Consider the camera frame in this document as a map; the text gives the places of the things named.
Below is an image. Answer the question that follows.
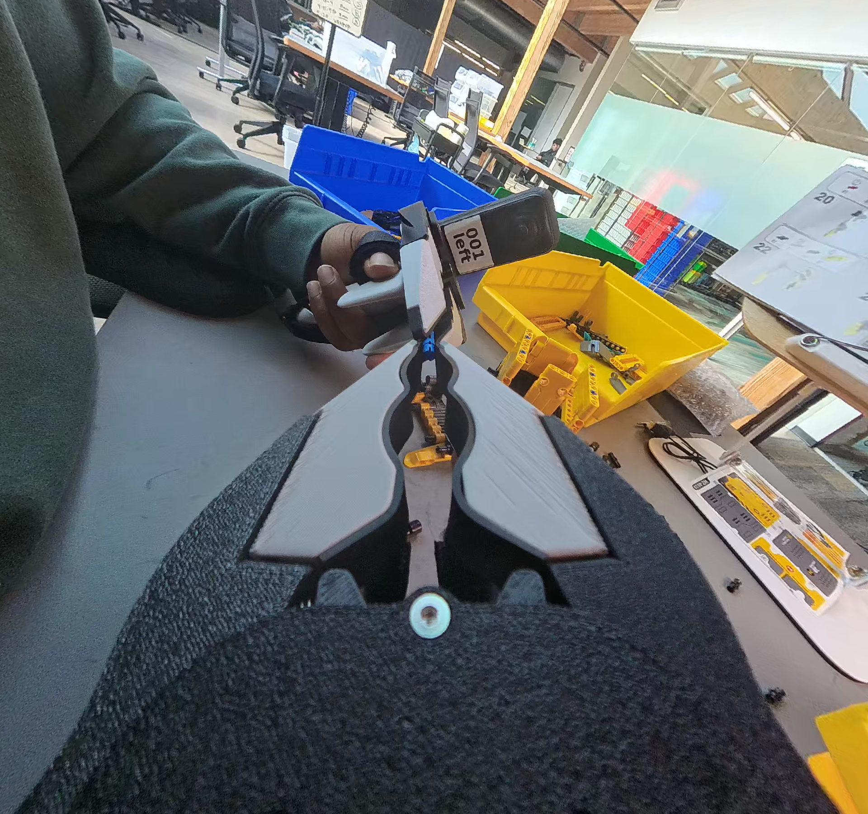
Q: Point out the yellow grey sticker sheet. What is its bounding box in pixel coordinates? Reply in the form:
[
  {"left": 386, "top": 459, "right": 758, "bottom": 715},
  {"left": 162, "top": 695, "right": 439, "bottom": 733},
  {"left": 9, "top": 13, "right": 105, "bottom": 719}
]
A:
[{"left": 692, "top": 464, "right": 852, "bottom": 615}]

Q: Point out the blue storage bin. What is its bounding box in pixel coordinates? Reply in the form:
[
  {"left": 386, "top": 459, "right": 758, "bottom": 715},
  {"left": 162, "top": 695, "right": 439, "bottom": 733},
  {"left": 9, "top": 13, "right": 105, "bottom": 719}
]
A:
[{"left": 289, "top": 124, "right": 499, "bottom": 228}]

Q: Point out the large yellow black lego model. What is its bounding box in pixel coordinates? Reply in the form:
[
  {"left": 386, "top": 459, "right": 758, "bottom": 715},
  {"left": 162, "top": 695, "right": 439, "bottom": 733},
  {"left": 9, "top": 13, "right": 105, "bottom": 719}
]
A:
[{"left": 498, "top": 329, "right": 601, "bottom": 431}]

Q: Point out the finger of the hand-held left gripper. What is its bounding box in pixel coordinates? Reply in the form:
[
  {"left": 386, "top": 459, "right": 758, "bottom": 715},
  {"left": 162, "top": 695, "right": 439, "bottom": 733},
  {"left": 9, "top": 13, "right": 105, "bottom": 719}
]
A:
[
  {"left": 400, "top": 239, "right": 450, "bottom": 343},
  {"left": 436, "top": 273, "right": 467, "bottom": 345}
]

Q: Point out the book stand with white base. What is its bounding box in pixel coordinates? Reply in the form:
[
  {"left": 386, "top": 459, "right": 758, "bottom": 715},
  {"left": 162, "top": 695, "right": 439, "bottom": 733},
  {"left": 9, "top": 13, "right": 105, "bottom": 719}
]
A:
[{"left": 647, "top": 295, "right": 868, "bottom": 682}]

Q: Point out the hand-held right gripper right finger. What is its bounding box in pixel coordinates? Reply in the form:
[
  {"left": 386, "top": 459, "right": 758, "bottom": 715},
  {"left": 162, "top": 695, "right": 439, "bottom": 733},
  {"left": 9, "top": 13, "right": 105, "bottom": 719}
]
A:
[{"left": 437, "top": 342, "right": 609, "bottom": 562}]

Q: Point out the long wooden office table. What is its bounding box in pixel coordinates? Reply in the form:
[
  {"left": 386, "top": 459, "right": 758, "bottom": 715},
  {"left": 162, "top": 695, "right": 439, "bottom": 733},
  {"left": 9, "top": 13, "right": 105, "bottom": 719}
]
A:
[{"left": 281, "top": 34, "right": 594, "bottom": 199}]

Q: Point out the yellow bin with small parts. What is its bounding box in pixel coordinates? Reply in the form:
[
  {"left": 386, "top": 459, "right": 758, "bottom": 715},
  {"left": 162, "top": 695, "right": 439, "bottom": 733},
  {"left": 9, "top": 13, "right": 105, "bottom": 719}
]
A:
[{"left": 807, "top": 702, "right": 868, "bottom": 814}]

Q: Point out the yellow grey lego claw assembly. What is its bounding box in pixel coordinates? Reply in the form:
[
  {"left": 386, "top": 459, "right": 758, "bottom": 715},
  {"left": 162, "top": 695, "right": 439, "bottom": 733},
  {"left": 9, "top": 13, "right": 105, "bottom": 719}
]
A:
[{"left": 403, "top": 373, "right": 457, "bottom": 469}]

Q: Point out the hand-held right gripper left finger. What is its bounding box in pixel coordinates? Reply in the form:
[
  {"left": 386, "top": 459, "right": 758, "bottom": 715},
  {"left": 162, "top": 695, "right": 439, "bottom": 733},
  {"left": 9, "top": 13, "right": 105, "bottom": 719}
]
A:
[{"left": 247, "top": 341, "right": 416, "bottom": 563}]

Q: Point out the stack of red blue crates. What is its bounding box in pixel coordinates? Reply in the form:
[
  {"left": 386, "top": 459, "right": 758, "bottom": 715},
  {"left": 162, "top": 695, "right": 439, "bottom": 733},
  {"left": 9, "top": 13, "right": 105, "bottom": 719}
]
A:
[{"left": 597, "top": 190, "right": 713, "bottom": 289}]

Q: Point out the yellow bin with large parts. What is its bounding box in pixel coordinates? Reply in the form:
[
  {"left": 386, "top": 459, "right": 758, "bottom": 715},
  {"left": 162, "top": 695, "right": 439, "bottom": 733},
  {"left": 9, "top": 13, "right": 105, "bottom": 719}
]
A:
[{"left": 472, "top": 251, "right": 728, "bottom": 421}]

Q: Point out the heap of large lego parts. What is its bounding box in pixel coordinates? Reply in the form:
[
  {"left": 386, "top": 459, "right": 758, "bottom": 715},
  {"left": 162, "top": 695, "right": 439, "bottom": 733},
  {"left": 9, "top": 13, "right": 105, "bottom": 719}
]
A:
[{"left": 529, "top": 312, "right": 648, "bottom": 394}]

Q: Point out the person's left hand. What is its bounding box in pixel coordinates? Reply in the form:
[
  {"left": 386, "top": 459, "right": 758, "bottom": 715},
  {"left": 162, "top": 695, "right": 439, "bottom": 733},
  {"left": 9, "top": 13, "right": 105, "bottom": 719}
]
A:
[{"left": 305, "top": 222, "right": 416, "bottom": 351}]

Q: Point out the person's left forearm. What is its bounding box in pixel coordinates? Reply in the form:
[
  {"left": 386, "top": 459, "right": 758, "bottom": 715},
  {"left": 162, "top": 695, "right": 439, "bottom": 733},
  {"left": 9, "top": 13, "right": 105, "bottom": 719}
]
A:
[{"left": 64, "top": 47, "right": 347, "bottom": 316}]

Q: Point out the lego instruction booklet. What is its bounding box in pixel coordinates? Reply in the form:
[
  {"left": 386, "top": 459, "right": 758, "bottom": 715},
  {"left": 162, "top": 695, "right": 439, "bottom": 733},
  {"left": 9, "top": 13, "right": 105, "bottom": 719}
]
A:
[{"left": 712, "top": 163, "right": 868, "bottom": 354}]

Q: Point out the black office chair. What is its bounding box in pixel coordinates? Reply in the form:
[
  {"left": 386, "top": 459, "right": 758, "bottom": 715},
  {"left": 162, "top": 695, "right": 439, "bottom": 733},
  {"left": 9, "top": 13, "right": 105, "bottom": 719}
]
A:
[
  {"left": 383, "top": 68, "right": 492, "bottom": 180},
  {"left": 224, "top": 0, "right": 320, "bottom": 150}
]

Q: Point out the black cable with plug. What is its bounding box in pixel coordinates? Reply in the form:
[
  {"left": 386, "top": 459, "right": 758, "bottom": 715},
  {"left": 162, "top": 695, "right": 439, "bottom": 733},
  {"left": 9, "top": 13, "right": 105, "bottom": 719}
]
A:
[{"left": 637, "top": 421, "right": 720, "bottom": 472}]

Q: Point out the green storage bin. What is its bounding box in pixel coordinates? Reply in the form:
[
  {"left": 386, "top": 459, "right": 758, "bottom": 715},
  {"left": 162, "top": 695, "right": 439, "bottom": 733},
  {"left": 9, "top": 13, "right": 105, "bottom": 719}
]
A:
[{"left": 494, "top": 186, "right": 644, "bottom": 274}]

